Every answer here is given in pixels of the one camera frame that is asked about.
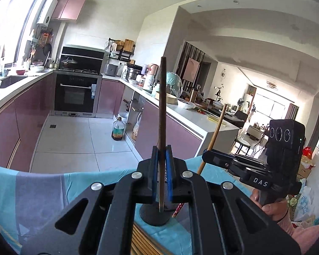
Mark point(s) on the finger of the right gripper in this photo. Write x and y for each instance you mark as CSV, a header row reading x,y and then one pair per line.
x,y
222,160

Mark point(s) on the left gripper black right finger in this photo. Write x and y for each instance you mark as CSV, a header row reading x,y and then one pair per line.
x,y
223,220

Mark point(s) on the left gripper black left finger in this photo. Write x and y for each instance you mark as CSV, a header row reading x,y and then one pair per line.
x,y
99,220

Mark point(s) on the dark brown wooden chopstick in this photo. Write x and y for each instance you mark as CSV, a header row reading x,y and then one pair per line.
x,y
162,132

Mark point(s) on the purple kitchen cabinets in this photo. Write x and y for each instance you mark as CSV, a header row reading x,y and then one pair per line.
x,y
32,140

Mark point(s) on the right hand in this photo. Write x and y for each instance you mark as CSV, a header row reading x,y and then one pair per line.
x,y
276,211

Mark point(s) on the black mesh utensil cup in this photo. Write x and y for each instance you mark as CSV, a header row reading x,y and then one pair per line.
x,y
151,215

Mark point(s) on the teal mesh food cover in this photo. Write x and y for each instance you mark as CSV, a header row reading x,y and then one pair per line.
x,y
173,84

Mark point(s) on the teal grey tablecloth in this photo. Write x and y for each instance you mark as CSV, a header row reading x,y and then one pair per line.
x,y
28,201

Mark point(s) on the oil bottle on floor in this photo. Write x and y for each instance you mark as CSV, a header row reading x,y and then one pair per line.
x,y
118,129

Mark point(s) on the pink kettle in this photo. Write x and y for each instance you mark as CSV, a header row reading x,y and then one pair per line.
x,y
152,72

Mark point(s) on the black built-in oven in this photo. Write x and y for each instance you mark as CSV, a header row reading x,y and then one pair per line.
x,y
76,94

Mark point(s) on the black range hood stove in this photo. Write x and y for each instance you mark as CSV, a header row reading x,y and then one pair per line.
x,y
82,59

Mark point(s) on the white water heater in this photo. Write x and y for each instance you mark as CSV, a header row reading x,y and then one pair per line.
x,y
47,12

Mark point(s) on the black camera box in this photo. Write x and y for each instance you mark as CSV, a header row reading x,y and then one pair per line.
x,y
285,147

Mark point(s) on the pink upper wall cabinet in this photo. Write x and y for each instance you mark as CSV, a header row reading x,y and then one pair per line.
x,y
68,10

